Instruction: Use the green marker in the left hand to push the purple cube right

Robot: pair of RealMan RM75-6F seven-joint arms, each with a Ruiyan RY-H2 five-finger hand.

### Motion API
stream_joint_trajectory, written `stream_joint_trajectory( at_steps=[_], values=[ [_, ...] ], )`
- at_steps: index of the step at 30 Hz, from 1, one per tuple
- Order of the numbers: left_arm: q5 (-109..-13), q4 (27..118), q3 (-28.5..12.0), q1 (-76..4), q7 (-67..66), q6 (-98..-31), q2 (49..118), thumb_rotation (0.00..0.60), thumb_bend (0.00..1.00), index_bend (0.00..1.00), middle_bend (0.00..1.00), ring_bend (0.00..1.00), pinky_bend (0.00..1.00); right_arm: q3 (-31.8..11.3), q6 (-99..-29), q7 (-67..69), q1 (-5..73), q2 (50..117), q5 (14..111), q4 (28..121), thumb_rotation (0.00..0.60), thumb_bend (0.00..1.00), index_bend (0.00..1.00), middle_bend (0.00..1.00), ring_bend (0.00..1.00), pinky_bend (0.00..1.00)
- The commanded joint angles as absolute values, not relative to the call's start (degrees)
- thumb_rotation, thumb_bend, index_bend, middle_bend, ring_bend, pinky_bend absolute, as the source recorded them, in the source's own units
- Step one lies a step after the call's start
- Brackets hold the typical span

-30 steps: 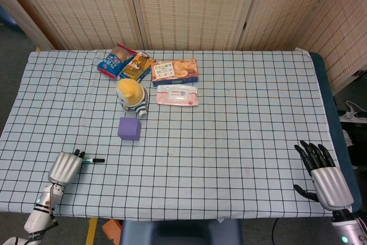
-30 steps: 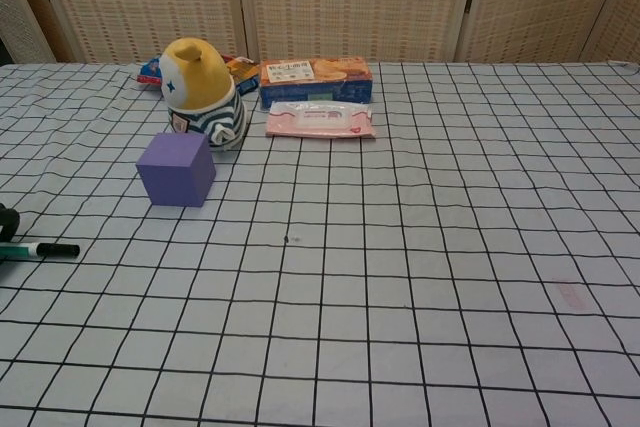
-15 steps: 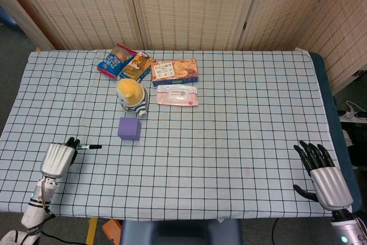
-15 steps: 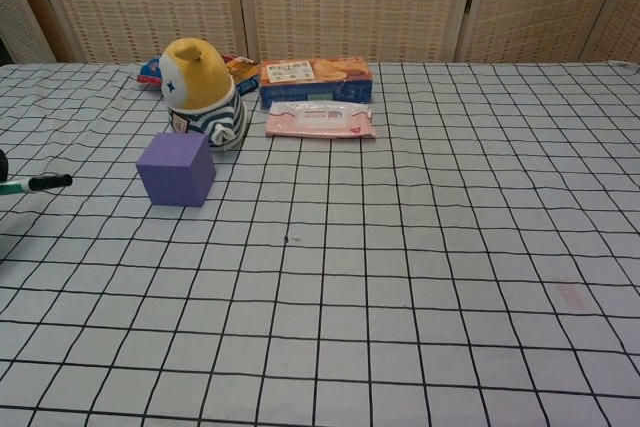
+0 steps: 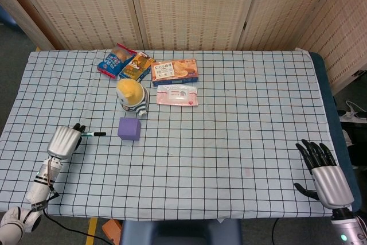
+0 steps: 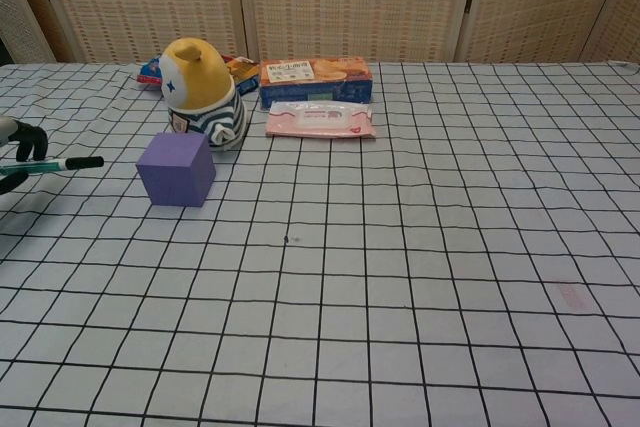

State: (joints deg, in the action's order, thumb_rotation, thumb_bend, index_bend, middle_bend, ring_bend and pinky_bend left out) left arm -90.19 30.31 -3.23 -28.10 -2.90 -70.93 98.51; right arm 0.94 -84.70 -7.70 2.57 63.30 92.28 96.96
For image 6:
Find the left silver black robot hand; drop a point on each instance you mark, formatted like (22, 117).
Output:
(32, 139)

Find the black capped marker pen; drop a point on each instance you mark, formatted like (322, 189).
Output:
(75, 163)

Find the purple foam cube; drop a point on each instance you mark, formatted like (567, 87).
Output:
(175, 177)

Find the blue snack bag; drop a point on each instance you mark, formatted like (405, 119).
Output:
(150, 74)

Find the yellow striped plush toy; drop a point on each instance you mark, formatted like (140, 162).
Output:
(200, 82)

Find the yellow blue snack pack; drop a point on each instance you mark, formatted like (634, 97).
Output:
(245, 74)

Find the orange biscuit box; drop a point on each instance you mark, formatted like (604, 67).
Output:
(310, 82)

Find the pink wet wipes pack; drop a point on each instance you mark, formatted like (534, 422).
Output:
(320, 122)

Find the checkered light blue tablecloth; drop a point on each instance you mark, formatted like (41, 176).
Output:
(400, 272)

